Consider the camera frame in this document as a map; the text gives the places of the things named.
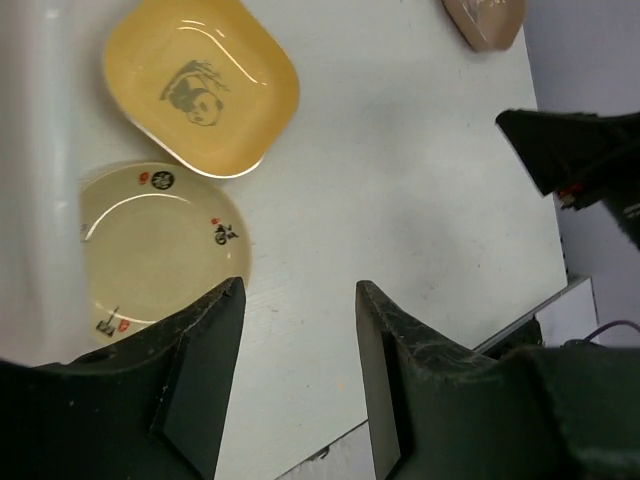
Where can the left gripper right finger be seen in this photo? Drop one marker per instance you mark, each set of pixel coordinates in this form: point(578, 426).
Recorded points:
point(438, 410)

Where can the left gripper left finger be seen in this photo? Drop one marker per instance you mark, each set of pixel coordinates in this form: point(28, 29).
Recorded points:
point(151, 406)

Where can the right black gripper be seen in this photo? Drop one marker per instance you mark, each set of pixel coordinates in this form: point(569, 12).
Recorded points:
point(583, 158)

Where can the brown square dish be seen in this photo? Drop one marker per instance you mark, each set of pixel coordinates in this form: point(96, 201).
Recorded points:
point(487, 25)

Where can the yellow square panda dish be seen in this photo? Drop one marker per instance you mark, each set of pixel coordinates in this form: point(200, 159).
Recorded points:
point(204, 80)

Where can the white plastic bin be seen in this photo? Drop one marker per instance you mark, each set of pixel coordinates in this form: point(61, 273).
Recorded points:
point(44, 300)

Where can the beige patterned small plate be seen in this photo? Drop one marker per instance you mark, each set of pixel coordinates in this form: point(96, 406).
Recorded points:
point(156, 237)

